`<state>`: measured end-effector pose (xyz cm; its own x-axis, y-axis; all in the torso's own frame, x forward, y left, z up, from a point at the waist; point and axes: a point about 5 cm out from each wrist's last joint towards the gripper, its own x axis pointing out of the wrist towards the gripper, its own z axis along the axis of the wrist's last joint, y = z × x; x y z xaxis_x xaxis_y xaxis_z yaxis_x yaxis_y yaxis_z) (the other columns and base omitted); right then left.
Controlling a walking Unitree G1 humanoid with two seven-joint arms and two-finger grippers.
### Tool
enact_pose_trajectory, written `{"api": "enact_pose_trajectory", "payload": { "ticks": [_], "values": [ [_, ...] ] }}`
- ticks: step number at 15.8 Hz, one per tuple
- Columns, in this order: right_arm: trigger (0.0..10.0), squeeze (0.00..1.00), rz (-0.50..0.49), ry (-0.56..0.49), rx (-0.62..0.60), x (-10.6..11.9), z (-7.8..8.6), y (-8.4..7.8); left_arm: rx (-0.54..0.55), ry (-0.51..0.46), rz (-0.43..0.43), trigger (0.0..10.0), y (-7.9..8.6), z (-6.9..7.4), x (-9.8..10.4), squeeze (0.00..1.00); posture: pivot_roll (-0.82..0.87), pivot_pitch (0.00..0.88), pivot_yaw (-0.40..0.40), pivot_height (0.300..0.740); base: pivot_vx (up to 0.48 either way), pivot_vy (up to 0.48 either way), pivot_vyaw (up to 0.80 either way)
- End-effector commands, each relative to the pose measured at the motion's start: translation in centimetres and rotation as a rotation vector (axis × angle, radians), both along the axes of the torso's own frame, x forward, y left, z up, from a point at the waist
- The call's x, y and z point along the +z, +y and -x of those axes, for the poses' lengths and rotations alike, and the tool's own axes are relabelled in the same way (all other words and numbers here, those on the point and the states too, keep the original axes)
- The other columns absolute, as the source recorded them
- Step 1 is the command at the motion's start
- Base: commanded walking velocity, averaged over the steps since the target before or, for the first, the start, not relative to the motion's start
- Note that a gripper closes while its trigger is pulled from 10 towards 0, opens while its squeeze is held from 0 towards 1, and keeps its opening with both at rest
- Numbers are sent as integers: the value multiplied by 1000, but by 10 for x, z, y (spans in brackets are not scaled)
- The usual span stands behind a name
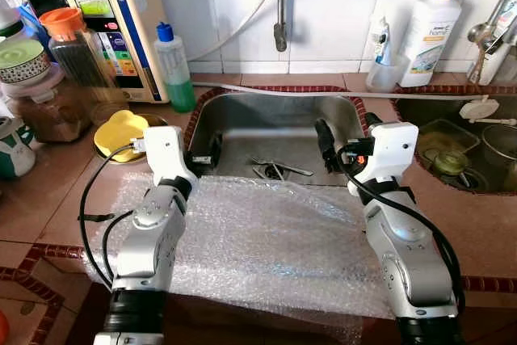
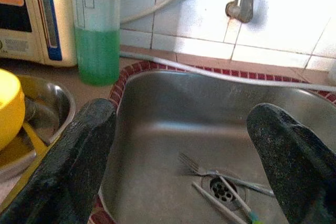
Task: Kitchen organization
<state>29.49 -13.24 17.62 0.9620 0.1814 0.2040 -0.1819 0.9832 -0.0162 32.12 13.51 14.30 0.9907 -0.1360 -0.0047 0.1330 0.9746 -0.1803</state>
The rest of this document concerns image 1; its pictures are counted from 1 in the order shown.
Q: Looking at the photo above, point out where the silver metal fork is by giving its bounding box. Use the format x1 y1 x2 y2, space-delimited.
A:
247 156 316 179

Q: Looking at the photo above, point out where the yellow plastic bowl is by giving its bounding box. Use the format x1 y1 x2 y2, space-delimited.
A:
93 109 153 160

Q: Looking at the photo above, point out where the clear plastic cup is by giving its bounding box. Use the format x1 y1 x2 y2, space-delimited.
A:
365 53 409 94

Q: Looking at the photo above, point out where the dish-filled steel sink basin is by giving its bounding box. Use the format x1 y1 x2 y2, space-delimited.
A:
393 96 517 196

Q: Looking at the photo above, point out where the stainless steel sink basin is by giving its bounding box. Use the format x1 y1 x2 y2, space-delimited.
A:
184 90 368 188

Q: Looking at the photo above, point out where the clear plastic container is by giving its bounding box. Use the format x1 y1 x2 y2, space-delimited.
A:
416 119 481 180

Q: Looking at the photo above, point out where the green soap bottle blue cap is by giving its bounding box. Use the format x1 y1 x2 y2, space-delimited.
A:
153 22 197 114

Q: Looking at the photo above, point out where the white blue tube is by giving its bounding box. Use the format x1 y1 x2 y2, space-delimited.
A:
370 15 393 67

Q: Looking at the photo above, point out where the white bottle yellow cap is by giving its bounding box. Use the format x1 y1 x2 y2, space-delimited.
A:
400 0 463 89

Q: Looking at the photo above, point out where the clear bubble wrap sheet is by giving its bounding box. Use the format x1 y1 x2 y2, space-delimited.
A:
85 171 397 338

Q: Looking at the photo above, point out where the white sink stopper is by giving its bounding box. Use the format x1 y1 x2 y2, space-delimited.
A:
459 96 517 126

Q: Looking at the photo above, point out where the steel pot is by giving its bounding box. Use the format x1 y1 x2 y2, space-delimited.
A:
481 123 517 164

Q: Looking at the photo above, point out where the chrome faucet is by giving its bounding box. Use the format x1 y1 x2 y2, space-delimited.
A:
467 0 517 86

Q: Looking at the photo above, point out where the clear jar with brown contents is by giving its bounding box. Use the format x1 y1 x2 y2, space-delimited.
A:
4 66 94 144

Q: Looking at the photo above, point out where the white bottle green cap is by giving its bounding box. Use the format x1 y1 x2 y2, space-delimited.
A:
491 0 517 43

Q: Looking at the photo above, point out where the white green rabbit mug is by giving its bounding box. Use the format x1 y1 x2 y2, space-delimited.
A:
0 115 37 180

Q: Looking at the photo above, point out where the glass jar with orange lid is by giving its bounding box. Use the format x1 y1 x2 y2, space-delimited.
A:
39 7 130 124

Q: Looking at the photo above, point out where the patterned bowl with green lid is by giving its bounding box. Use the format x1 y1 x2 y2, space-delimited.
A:
0 38 51 87

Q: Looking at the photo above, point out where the blue plastic item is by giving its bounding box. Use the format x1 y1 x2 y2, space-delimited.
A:
16 2 53 51

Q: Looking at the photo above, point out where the white plastic bottle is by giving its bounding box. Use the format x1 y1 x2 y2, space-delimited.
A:
0 0 23 35

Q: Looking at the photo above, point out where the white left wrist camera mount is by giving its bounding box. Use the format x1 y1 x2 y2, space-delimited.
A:
141 124 200 188

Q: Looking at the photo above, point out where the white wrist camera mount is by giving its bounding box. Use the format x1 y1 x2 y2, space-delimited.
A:
141 124 200 188
354 122 421 194

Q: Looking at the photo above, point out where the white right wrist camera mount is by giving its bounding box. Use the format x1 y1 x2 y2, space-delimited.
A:
354 122 421 194

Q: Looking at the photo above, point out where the thin straight white hose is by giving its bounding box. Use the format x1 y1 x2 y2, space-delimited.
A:
192 81 485 102

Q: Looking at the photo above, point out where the curved white hose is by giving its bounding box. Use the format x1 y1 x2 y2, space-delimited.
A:
187 0 280 63

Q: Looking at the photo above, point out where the wall tap with grey spout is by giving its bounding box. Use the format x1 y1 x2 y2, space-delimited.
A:
271 0 312 53

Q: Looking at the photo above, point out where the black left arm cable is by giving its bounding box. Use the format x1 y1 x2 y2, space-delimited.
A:
78 141 146 289

